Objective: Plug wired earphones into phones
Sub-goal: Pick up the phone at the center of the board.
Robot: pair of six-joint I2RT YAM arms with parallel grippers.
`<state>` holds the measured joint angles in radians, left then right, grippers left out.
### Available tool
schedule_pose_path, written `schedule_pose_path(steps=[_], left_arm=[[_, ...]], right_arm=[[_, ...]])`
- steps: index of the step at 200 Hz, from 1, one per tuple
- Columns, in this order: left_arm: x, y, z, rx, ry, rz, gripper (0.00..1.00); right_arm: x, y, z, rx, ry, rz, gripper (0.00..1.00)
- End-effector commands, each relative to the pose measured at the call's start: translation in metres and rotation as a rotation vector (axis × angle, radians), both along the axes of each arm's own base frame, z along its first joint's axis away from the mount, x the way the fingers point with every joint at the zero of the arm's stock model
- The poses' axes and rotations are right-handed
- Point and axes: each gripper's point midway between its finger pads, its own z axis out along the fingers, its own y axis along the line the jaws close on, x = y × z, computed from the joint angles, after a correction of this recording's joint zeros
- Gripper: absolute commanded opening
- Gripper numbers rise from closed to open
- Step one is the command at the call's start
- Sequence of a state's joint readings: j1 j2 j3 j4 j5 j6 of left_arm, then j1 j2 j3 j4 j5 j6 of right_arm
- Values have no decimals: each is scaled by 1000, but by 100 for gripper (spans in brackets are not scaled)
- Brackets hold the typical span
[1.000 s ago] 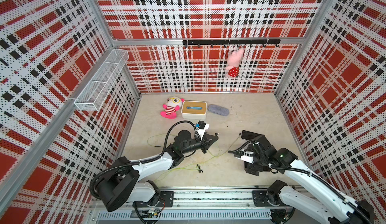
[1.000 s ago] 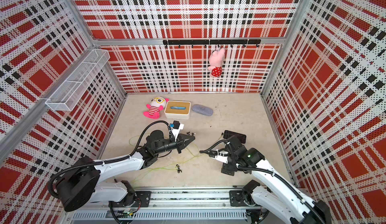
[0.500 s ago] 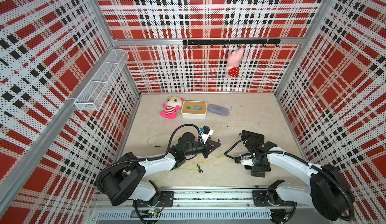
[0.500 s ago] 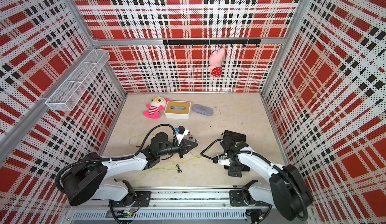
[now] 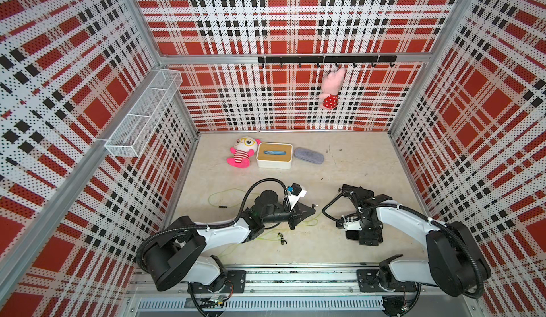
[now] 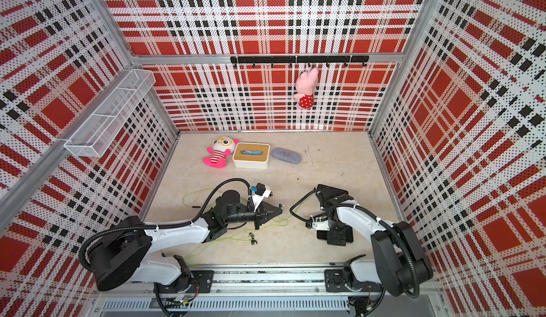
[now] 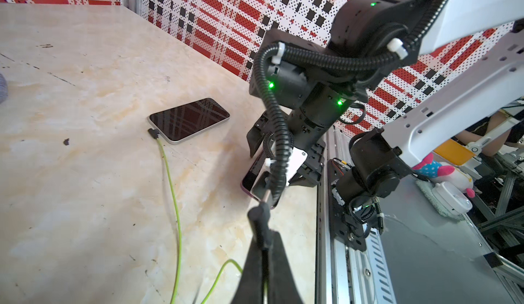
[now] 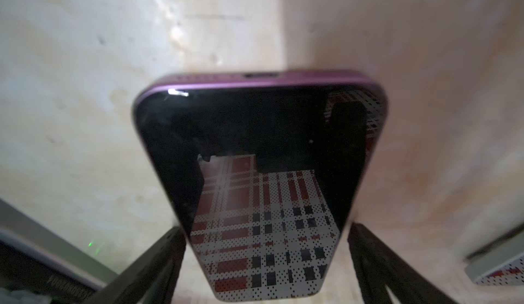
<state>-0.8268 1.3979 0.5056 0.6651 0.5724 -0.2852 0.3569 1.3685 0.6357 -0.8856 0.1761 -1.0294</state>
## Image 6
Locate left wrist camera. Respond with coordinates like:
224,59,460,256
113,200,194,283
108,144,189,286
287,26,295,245
250,183,272,212

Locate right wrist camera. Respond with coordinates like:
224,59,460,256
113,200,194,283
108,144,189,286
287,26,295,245
305,216,330,231

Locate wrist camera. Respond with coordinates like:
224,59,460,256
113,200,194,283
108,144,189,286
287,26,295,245
305,216,330,231
250,183,272,212

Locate white wire mesh basket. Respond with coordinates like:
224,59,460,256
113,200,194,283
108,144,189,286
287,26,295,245
64,69,155,158

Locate pink pig plush toy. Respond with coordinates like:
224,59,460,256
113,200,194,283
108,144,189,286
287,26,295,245
294,68,319,109

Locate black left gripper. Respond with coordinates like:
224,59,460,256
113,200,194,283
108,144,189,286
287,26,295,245
225,202,282,230

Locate black hook rail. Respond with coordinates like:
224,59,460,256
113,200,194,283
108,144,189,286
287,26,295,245
230,55,370,66

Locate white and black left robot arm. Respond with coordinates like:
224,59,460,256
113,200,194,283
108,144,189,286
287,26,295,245
78,179,283,291

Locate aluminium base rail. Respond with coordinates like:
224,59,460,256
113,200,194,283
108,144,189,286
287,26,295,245
84,263,449,316

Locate pink striped plush doll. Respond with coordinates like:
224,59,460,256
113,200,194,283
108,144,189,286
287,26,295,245
202,136,239,169

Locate white tissue box wooden lid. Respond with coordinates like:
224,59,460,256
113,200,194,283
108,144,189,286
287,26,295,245
233,142,270,170

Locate grey fabric case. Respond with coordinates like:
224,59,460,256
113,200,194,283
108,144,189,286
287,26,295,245
271,148,302,165

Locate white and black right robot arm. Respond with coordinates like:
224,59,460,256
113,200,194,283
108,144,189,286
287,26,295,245
289,185,433,299

